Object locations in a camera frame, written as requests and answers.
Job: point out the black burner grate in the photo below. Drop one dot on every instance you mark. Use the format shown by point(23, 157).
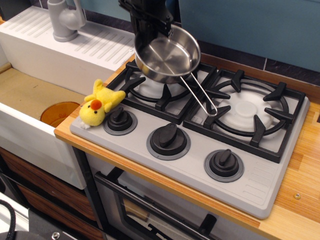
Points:
point(258, 117)
point(170, 102)

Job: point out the black left burner grate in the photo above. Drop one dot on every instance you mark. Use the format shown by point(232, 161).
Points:
point(170, 102)

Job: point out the orange plastic plate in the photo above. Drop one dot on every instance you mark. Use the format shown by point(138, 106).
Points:
point(57, 113)

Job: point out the grey toy faucet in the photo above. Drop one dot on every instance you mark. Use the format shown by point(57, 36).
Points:
point(65, 22)

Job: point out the black middle stove knob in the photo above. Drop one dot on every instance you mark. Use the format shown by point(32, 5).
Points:
point(168, 143)

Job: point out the stainless steel pan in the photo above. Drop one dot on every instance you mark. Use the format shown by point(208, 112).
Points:
point(170, 59)

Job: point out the black stove knob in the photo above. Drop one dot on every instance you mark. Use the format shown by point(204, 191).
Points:
point(224, 166)
point(120, 122)
point(168, 143)

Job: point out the black left stove knob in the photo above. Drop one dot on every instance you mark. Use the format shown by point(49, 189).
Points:
point(120, 122)

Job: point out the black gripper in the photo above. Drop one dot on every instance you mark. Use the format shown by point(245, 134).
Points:
point(149, 18)

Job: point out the yellow stuffed duck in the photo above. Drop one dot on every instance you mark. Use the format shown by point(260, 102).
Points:
point(98, 104)

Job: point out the grey toy stove top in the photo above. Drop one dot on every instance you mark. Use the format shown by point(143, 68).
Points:
point(254, 193)

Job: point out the toy oven door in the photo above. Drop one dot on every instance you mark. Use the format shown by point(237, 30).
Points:
point(111, 181)

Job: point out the black right burner grate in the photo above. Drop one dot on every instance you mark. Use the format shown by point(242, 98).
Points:
point(258, 117)

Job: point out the black right stove knob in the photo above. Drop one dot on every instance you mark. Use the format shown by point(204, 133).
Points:
point(224, 166)

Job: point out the white toy sink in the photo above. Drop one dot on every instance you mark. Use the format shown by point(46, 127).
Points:
point(36, 71)

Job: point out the wooden drawer cabinet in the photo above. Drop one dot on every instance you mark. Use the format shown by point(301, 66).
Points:
point(61, 202)

